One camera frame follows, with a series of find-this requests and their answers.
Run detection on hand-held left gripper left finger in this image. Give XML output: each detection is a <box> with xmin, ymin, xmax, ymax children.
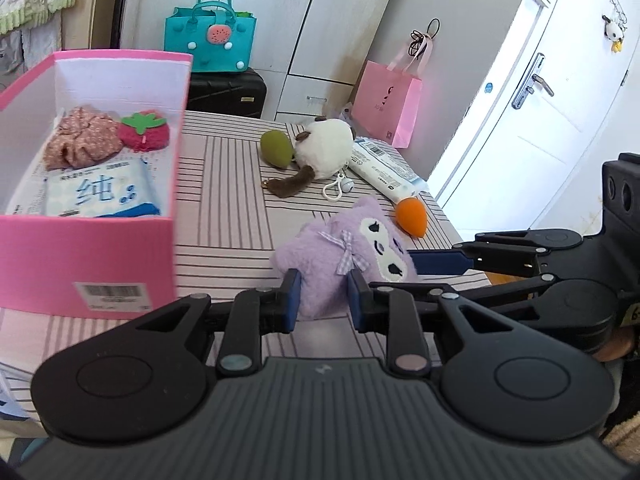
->
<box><xmin>100</xmin><ymin>269</ymin><xmax>303</xmax><ymax>380</ymax></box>

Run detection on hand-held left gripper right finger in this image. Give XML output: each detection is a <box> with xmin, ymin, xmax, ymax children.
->
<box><xmin>347</xmin><ymin>269</ymin><xmax>546</xmax><ymax>376</ymax></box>

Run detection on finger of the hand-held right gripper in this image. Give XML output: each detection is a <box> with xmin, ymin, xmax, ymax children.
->
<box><xmin>410</xmin><ymin>230</ymin><xmax>556</xmax><ymax>281</ymax></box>
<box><xmin>452</xmin><ymin>274</ymin><xmax>558</xmax><ymax>311</ymax></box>

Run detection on purple plush toy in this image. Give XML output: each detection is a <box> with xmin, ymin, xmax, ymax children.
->
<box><xmin>270</xmin><ymin>196</ymin><xmax>420</xmax><ymax>321</ymax></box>

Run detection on orange makeup sponge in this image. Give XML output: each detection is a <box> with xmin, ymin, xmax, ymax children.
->
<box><xmin>395</xmin><ymin>197</ymin><xmax>428</xmax><ymax>238</ymax></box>

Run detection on olive green makeup sponge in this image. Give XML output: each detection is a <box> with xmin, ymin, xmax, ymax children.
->
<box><xmin>260</xmin><ymin>130</ymin><xmax>293</xmax><ymax>168</ymax></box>

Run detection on white brown plush cat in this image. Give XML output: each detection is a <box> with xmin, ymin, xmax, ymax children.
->
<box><xmin>265</xmin><ymin>119</ymin><xmax>357</xmax><ymax>202</ymax></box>

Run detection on pink cardboard box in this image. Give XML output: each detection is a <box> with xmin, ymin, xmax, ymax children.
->
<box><xmin>0</xmin><ymin>50</ymin><xmax>193</xmax><ymax>318</ymax></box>

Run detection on pink strawberry plush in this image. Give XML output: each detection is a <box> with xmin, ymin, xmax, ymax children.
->
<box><xmin>118</xmin><ymin>110</ymin><xmax>172</xmax><ymax>151</ymax></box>

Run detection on blue white tissue pack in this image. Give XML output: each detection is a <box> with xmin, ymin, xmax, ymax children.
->
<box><xmin>44</xmin><ymin>160</ymin><xmax>161</xmax><ymax>218</ymax></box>

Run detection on pink floral scrunchie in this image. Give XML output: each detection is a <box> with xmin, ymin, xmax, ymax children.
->
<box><xmin>42</xmin><ymin>106</ymin><xmax>126</xmax><ymax>171</ymax></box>

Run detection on person's right hand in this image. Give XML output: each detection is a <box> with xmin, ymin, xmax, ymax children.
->
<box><xmin>596</xmin><ymin>330</ymin><xmax>636</xmax><ymax>362</ymax></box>

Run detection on striped pink tablecloth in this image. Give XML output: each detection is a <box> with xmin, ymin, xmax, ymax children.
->
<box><xmin>0</xmin><ymin>110</ymin><xmax>463</xmax><ymax>406</ymax></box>

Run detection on white door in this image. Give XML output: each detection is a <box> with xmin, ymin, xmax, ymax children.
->
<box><xmin>427</xmin><ymin>0</ymin><xmax>640</xmax><ymax>241</ymax></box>

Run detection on pink paper bag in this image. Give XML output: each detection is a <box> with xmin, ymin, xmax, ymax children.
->
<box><xmin>351</xmin><ymin>42</ymin><xmax>425</xmax><ymax>149</ymax></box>

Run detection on beige knit cloth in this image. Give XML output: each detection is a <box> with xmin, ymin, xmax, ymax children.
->
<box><xmin>602</xmin><ymin>407</ymin><xmax>640</xmax><ymax>466</ymax></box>

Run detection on black suitcase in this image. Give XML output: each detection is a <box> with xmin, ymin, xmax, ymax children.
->
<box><xmin>186</xmin><ymin>67</ymin><xmax>268</xmax><ymax>120</ymax></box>

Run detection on teal felt tote bag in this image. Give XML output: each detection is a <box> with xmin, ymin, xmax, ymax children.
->
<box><xmin>164</xmin><ymin>0</ymin><xmax>257</xmax><ymax>73</ymax></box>

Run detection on grey wardrobe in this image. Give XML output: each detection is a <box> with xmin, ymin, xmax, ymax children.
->
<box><xmin>112</xmin><ymin>0</ymin><xmax>407</xmax><ymax>121</ymax></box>

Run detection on white blue carton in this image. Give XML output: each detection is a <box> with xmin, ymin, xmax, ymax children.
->
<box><xmin>0</xmin><ymin>360</ymin><xmax>36</xmax><ymax>418</ymax></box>

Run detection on white fluffy pants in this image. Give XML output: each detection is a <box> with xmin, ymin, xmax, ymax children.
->
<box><xmin>0</xmin><ymin>25</ymin><xmax>62</xmax><ymax>86</ymax></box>

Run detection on silver door handle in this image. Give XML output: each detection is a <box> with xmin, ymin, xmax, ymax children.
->
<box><xmin>512</xmin><ymin>52</ymin><xmax>555</xmax><ymax>110</ymax></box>

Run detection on panda plush keychain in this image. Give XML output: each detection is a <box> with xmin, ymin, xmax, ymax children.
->
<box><xmin>602</xmin><ymin>14</ymin><xmax>626</xmax><ymax>43</ymax></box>

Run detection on black hair tie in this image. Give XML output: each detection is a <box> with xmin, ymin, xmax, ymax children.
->
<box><xmin>410</xmin><ymin>17</ymin><xmax>442</xmax><ymax>57</ymax></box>

